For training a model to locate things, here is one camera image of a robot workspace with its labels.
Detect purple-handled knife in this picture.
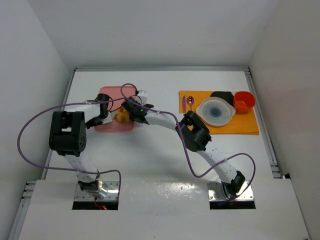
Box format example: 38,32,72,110
182,95,187,114

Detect orange cup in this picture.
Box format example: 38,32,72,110
233,91,256,114

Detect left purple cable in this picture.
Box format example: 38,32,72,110
17,97,137,202

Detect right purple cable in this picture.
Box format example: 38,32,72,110
120,83,257,202

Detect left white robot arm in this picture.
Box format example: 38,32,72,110
49,93,111,199

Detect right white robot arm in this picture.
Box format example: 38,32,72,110
121,97,245,198

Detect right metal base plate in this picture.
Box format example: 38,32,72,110
207,181,254,202

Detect orange placemat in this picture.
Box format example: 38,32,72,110
178,90,259,135

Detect pink tray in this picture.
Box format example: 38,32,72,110
94,86,135,133

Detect metal base plate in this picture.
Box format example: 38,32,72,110
207,181,254,202
73,181,119,202

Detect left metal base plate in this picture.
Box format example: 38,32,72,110
73,181,119,202

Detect white plate with handles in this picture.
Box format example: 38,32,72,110
195,97,236,127

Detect purple cable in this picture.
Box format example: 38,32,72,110
120,83,257,202
17,97,137,202

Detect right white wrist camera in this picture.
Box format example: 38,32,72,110
137,90,148,105

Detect black coaster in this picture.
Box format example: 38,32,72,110
210,91,234,106

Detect round bread roll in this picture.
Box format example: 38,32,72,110
114,107,131,124

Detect purple-handled spoon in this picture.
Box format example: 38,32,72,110
186,95,195,111

